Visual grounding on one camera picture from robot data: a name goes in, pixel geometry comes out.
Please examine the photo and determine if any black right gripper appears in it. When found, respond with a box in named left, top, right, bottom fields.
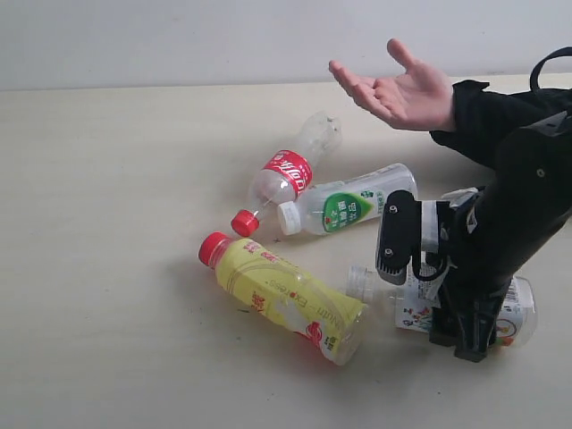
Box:
left=429, top=187, right=518, bottom=362

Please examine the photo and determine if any white floral-label clear bottle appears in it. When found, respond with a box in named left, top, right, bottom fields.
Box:
left=346, top=265, right=538, bottom=347

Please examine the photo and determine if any yellow-label red-cap bottle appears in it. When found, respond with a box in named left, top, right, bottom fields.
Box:
left=198, top=231, right=369, bottom=366

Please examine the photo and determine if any green-label white-cap bottle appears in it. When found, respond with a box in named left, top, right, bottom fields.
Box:
left=277, top=163, right=417, bottom=236

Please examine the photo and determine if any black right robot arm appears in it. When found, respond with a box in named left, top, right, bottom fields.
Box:
left=430, top=81, right=571, bottom=362

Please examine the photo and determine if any black sleeved forearm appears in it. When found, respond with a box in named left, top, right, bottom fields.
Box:
left=430, top=80, right=571, bottom=169

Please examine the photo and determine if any clear red-label cola bottle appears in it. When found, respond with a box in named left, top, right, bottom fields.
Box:
left=231, top=112, right=342, bottom=237

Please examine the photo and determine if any open bare human hand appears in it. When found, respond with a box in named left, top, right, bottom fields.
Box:
left=329, top=38, right=456, bottom=132

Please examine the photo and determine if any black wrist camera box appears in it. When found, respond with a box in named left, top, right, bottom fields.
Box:
left=375, top=190, right=421, bottom=286

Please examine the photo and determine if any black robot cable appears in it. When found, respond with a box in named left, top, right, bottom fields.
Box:
left=529, top=45, right=572, bottom=93

